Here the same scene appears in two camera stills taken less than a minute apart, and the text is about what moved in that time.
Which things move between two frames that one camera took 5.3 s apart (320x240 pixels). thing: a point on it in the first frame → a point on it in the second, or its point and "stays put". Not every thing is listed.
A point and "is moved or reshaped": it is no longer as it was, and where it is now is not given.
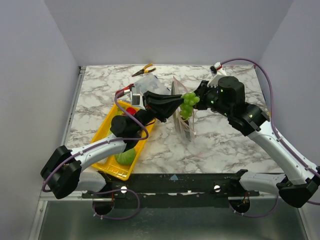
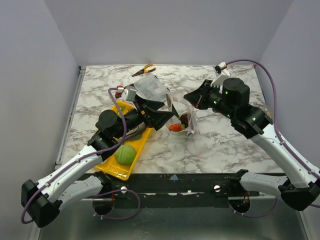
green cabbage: [127, 157] stays put
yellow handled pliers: [144, 70] stays put
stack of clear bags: [149, 83] stays put
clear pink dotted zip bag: [185, 126] is moved or reshaped
